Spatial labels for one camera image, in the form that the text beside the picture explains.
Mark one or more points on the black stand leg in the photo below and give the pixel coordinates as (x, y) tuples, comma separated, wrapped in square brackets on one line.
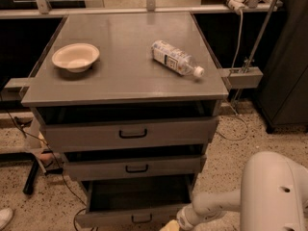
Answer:
[(29, 185)]

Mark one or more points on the grey drawer cabinet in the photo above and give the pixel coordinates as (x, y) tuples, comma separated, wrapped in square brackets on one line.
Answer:
[(126, 83)]

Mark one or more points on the white shoe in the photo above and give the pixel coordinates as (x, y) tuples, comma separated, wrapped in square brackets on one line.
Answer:
[(6, 215)]

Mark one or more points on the dark side cabinet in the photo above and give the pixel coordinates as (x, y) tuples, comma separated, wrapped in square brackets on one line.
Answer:
[(282, 96)]

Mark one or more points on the grey metal bracket block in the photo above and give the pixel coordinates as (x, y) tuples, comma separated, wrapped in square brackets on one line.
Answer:
[(238, 80)]

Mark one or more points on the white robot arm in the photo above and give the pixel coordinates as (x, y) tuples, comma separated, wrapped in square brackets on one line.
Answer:
[(273, 197)]

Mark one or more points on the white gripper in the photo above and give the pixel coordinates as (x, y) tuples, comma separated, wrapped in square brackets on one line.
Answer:
[(183, 219)]

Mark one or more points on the white paper bowl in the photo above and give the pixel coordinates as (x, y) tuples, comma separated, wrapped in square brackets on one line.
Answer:
[(76, 57)]

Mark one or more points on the grey drawer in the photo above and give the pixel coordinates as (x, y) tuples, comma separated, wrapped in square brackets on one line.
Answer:
[(129, 134), (155, 199), (134, 168)]

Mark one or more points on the clear plastic water bottle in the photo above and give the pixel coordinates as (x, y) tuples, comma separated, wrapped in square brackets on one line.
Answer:
[(176, 59)]

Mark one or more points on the thin metal rod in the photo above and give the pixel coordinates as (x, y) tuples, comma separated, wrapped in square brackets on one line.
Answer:
[(248, 61)]

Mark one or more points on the left grey metal bracket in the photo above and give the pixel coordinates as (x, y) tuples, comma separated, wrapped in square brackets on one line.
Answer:
[(18, 84)]

